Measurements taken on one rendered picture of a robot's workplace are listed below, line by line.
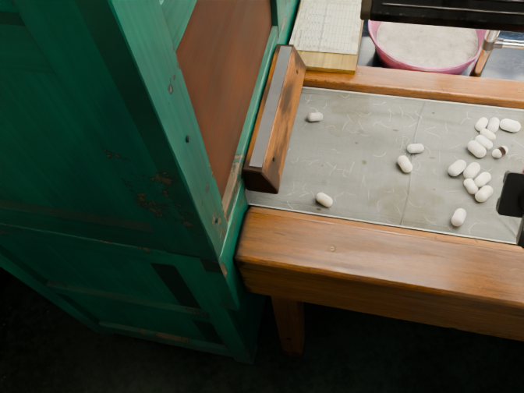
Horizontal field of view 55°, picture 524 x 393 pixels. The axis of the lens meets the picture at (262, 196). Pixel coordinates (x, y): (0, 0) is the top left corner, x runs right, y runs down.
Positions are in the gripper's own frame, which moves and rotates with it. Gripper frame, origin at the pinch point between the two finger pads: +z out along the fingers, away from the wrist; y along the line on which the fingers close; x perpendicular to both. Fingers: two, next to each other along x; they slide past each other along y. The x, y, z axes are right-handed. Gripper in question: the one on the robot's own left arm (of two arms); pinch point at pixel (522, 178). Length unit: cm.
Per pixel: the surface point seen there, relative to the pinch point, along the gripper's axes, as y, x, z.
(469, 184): 5.5, 5.0, 9.9
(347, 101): 29.4, -5.0, 24.2
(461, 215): 6.8, 9.2, 4.4
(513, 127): -2.4, -4.1, 20.4
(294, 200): 36.2, 11.2, 5.2
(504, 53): -4, -16, 47
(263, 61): 45.5, -12.7, 12.6
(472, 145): 5.0, -0.7, 16.1
